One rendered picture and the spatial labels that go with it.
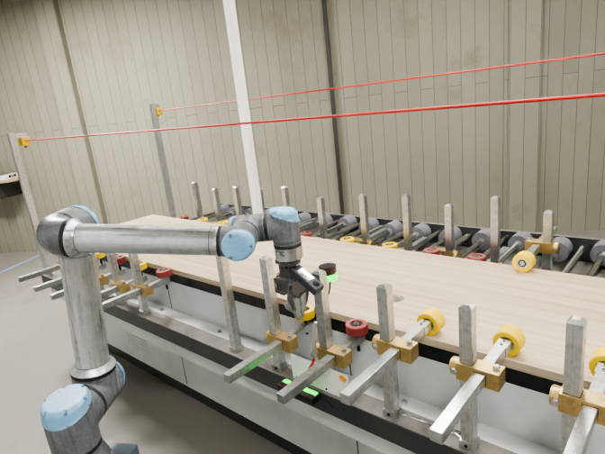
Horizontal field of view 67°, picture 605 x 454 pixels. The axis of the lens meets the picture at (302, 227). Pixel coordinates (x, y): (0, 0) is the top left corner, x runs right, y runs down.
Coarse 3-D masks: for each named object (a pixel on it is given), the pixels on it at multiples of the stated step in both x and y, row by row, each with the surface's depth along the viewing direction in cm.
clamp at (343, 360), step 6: (318, 342) 162; (318, 348) 159; (330, 348) 158; (336, 348) 158; (324, 354) 158; (330, 354) 156; (336, 354) 154; (342, 354) 153; (348, 354) 155; (336, 360) 155; (342, 360) 153; (348, 360) 155; (336, 366) 156; (342, 366) 154
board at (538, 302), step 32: (160, 224) 354; (192, 224) 342; (128, 256) 281; (160, 256) 274; (192, 256) 267; (256, 256) 254; (320, 256) 242; (352, 256) 237; (384, 256) 232; (416, 256) 227; (256, 288) 209; (352, 288) 197; (416, 288) 190; (448, 288) 187; (480, 288) 184; (512, 288) 180; (544, 288) 177; (576, 288) 174; (416, 320) 164; (448, 320) 162; (480, 320) 159; (512, 320) 157; (544, 320) 155; (480, 352) 141; (544, 352) 137
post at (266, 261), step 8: (264, 256) 168; (264, 264) 167; (272, 264) 169; (264, 272) 168; (272, 272) 170; (264, 280) 170; (272, 280) 170; (264, 288) 171; (272, 288) 170; (264, 296) 172; (272, 296) 171; (272, 304) 171; (272, 312) 172; (272, 320) 173; (280, 320) 175; (272, 328) 174; (280, 328) 176; (280, 352) 177; (280, 360) 178
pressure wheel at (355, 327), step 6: (348, 324) 165; (354, 324) 165; (360, 324) 165; (366, 324) 164; (348, 330) 163; (354, 330) 162; (360, 330) 162; (366, 330) 164; (354, 336) 163; (360, 336) 163
